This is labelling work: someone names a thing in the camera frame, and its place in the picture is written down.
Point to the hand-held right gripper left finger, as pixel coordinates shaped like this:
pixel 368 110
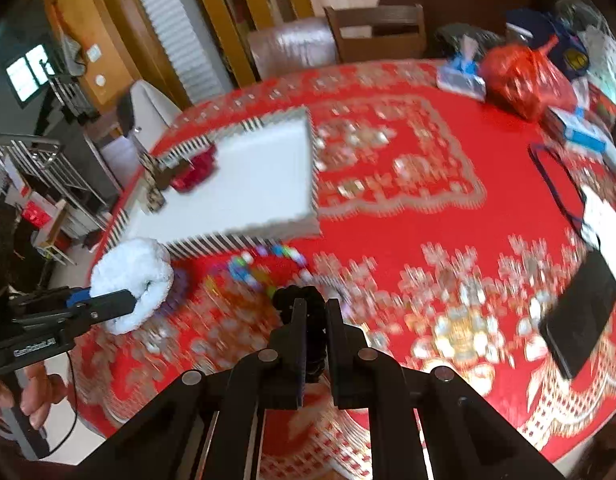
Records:
pixel 301 360

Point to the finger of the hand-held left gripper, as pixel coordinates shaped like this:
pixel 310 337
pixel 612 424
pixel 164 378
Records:
pixel 78 298
pixel 108 305

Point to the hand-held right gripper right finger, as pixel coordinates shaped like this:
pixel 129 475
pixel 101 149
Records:
pixel 333 360

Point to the black scrunchie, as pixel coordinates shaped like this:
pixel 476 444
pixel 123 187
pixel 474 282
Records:
pixel 315 345

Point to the white fluffy scrunchie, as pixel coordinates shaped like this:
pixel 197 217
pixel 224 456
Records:
pixel 133 270

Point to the white tray with striped rim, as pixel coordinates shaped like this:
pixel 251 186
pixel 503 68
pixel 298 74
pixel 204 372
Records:
pixel 258 185

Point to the person's left hand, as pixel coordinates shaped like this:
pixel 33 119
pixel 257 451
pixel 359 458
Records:
pixel 43 395

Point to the leopard print bow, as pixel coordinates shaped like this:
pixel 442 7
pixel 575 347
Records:
pixel 155 185

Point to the metal stair railing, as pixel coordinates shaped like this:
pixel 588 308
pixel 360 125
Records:
pixel 43 150

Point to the red velvet bow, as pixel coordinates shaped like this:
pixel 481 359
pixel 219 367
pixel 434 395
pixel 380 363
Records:
pixel 198 170

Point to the white coat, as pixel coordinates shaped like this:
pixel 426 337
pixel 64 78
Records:
pixel 153 105

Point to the window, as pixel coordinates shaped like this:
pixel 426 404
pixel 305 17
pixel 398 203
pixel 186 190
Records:
pixel 28 72

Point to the black smartphone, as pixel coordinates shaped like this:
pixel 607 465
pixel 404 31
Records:
pixel 580 315

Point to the white slatted shutter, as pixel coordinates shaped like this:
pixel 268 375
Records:
pixel 173 25

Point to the white power bank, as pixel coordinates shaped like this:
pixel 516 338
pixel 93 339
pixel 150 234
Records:
pixel 603 225

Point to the blue and white tissue pack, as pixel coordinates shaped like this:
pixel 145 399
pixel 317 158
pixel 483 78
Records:
pixel 460 77

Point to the plastic-wrapped wooden chair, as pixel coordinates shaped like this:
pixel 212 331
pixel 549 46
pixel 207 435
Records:
pixel 293 47

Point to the wooden slatted chair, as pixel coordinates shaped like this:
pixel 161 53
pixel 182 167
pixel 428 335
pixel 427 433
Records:
pixel 373 35

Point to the blue and white flat packet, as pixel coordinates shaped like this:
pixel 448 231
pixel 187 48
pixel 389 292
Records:
pixel 583 137

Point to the red plastic bag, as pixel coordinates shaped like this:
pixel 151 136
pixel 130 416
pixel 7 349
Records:
pixel 528 80

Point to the black plastic bag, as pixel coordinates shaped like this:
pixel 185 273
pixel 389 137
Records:
pixel 453 37

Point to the dark blue cap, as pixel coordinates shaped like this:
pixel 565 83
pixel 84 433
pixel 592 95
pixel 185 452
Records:
pixel 533 25

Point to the wall switch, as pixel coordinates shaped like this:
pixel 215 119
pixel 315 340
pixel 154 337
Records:
pixel 94 52

